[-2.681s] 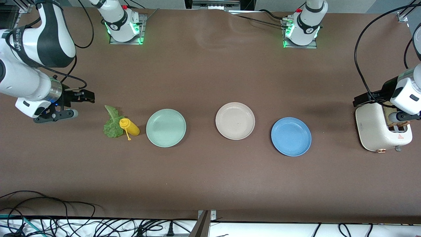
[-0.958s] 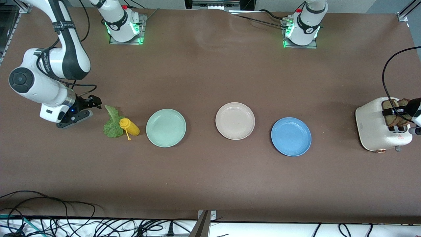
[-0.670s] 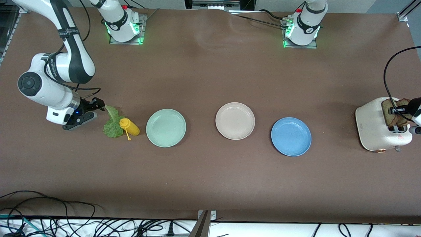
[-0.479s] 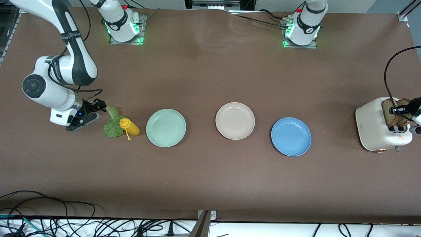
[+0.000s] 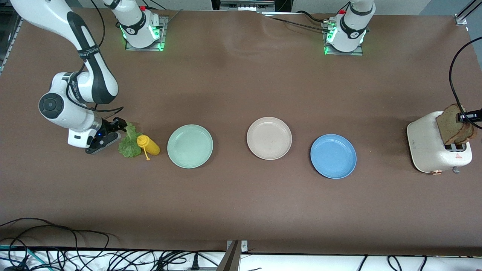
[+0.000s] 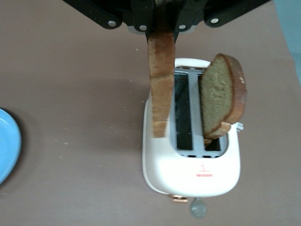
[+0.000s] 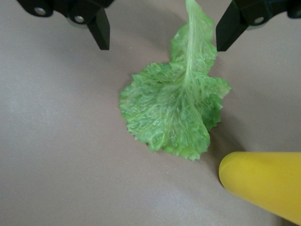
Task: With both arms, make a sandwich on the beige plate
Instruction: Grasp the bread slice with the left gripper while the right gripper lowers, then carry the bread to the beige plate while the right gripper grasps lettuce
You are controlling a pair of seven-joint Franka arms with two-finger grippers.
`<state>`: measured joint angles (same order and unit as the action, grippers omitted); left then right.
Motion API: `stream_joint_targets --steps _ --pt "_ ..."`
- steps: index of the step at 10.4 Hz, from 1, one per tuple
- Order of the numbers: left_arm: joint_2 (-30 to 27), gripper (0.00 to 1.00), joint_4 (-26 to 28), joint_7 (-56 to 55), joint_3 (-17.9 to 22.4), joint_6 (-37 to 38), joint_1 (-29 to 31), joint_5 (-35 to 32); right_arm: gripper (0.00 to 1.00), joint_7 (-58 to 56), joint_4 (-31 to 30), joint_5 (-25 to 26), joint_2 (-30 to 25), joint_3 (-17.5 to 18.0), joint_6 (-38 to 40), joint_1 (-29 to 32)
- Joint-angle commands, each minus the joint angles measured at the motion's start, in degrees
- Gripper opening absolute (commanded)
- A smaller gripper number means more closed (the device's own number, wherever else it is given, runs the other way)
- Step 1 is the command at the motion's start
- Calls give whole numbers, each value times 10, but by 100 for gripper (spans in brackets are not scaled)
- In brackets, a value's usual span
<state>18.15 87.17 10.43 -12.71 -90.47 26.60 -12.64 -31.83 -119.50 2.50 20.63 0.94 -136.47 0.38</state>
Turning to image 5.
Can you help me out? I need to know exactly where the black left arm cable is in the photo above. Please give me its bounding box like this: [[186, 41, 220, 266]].
[[449, 36, 482, 126]]

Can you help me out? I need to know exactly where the grey metal bracket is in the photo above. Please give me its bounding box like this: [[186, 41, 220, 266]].
[[217, 240, 249, 271]]

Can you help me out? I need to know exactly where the grey metal equipment box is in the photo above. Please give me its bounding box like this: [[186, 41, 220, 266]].
[[220, 0, 276, 12]]

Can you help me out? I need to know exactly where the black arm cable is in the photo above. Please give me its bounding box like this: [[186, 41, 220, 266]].
[[449, 36, 482, 126], [66, 0, 125, 114]]

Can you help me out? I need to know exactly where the green lettuce leaf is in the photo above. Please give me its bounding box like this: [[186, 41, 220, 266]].
[[118, 121, 145, 158]]

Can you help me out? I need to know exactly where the blue plate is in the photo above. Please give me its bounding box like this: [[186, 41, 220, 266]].
[[310, 134, 357, 180]]

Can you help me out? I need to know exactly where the mint green plate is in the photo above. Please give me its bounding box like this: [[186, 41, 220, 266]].
[[167, 124, 214, 169]]

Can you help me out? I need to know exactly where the black braided table cable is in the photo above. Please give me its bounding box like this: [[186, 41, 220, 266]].
[[262, 11, 334, 32]]

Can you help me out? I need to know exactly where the aluminium table frame rail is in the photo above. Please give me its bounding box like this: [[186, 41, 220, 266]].
[[454, 0, 482, 26], [0, 15, 24, 76]]

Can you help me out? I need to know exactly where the brown toast bread slice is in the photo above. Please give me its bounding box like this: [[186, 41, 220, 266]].
[[436, 104, 472, 146], [454, 122, 478, 146]]

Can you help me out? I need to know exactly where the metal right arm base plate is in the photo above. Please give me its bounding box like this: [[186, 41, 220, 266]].
[[125, 16, 168, 52]]

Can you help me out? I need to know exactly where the yellow mustard squeeze bottle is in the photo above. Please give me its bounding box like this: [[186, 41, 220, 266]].
[[136, 135, 161, 161]]

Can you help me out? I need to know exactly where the beige plate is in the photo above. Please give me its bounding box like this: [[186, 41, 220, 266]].
[[246, 117, 293, 161]]

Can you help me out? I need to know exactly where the cream white toaster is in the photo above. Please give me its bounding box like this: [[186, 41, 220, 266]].
[[407, 110, 473, 175]]

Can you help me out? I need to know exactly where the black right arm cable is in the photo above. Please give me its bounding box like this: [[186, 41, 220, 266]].
[[66, 0, 125, 114]]

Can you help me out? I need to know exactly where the teal floor cable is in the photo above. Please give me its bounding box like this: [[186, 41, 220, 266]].
[[0, 245, 51, 271]]

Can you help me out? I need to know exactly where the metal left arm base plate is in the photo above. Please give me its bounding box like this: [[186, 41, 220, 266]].
[[323, 21, 365, 56]]

